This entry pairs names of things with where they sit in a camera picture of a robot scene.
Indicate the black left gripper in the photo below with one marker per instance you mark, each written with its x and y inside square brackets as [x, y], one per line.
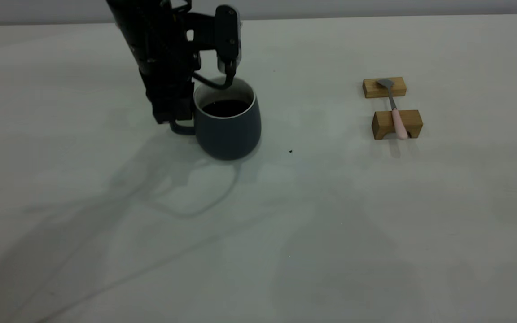
[168, 67]

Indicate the dark grey ceramic mug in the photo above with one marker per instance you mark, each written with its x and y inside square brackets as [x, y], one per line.
[227, 134]

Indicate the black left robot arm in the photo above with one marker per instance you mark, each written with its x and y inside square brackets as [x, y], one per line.
[137, 18]

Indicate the flat wooden block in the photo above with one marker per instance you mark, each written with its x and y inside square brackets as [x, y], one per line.
[373, 89]

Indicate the arched wooden block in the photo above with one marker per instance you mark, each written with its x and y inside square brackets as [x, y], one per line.
[382, 124]

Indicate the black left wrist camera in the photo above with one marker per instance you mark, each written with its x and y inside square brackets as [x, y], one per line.
[228, 36]

